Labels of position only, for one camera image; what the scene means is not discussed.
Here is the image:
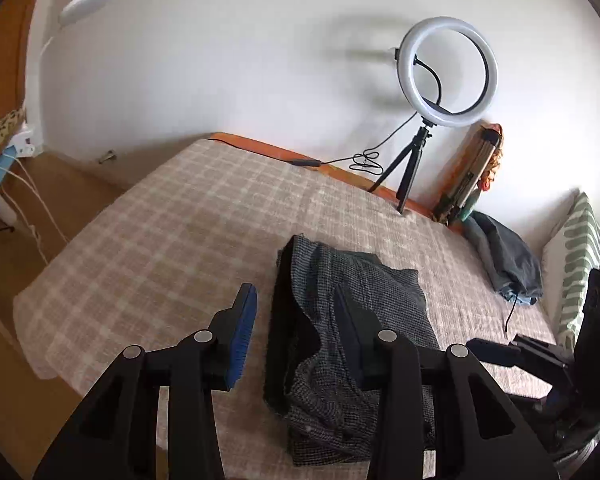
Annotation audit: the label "white ring light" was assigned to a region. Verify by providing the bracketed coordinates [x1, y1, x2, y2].
[394, 16, 500, 128]

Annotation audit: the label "black tripod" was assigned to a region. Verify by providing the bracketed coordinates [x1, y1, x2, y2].
[368, 118, 437, 215]

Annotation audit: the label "grey blue folded clothes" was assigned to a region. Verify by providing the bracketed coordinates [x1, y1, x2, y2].
[462, 211, 545, 307]

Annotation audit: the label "orange bed frame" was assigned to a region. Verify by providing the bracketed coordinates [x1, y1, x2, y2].
[206, 131, 465, 235]

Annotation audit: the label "white cable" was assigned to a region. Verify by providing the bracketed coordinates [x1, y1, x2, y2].
[0, 162, 70, 266]

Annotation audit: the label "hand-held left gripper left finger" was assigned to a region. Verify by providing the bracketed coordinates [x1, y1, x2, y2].
[33, 283, 258, 480]

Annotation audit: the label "white desk lamp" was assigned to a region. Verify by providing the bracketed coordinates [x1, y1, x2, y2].
[13, 0, 115, 157]

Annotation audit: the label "black ring light cable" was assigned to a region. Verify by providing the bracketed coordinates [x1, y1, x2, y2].
[208, 112, 420, 173]

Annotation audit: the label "green patterned pillow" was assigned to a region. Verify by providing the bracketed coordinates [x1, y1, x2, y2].
[540, 191, 600, 356]

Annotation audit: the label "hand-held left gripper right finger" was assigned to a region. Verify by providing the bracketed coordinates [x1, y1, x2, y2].
[334, 285, 561, 480]

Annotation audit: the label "dark checked pants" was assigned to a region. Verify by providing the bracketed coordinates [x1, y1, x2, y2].
[263, 234, 440, 467]

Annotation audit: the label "folded wooden rack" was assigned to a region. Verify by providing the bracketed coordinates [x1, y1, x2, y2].
[434, 123, 505, 227]

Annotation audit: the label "checked beige bed blanket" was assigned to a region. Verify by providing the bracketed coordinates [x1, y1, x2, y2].
[12, 138, 558, 480]

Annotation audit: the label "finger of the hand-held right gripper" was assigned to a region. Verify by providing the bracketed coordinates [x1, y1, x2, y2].
[466, 338, 526, 368]

